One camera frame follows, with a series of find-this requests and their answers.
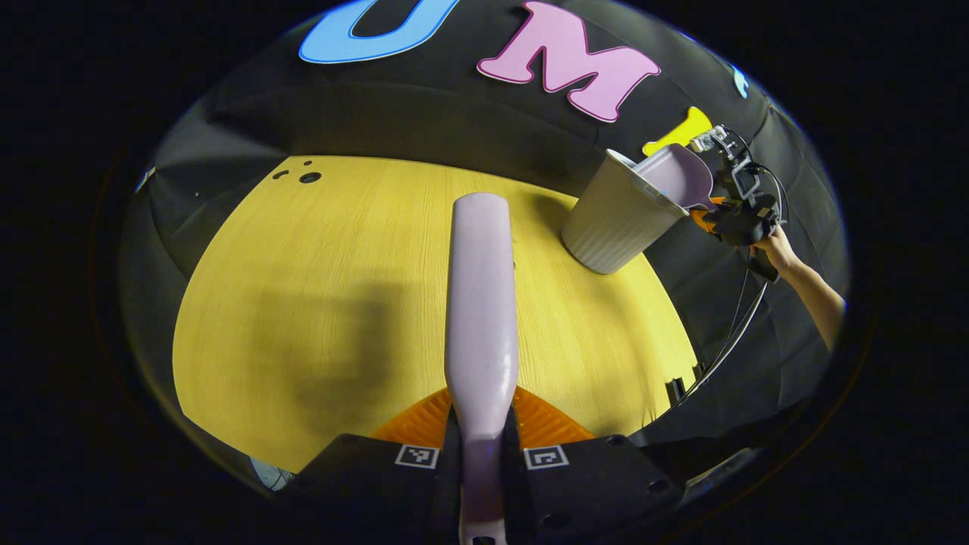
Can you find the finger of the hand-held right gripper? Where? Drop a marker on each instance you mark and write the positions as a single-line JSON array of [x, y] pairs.
[[704, 221]]

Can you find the black desk bracket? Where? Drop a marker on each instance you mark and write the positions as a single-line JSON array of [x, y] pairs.
[[675, 390]]

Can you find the yellow wooden desktop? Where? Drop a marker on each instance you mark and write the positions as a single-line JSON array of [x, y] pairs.
[[318, 318]]

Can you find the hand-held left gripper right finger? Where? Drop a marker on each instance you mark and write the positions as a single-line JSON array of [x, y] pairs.
[[598, 484]]

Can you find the grey ribbed garbage bin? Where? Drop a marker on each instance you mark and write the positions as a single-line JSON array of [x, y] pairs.
[[613, 219]]

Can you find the lilac plastic dustpan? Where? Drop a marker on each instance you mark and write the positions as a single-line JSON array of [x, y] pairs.
[[681, 178]]

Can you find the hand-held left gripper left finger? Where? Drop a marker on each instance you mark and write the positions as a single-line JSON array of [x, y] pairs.
[[356, 484]]

